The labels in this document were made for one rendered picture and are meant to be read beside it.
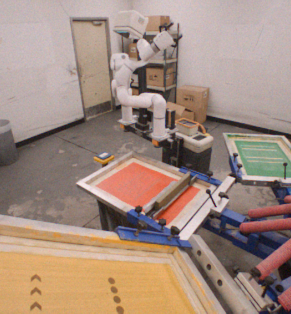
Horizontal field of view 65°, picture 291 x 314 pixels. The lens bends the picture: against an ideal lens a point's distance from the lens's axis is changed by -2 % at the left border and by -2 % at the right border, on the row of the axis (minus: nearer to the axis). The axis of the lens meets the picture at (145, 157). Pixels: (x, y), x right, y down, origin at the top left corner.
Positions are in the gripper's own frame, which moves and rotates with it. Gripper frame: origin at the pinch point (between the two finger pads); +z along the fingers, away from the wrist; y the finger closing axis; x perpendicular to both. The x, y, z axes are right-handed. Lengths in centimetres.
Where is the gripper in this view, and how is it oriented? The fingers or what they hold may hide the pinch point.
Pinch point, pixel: (176, 29)
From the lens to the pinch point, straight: 160.9
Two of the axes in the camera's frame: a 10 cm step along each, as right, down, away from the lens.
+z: 7.5, -3.8, -5.4
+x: -0.8, 7.6, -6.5
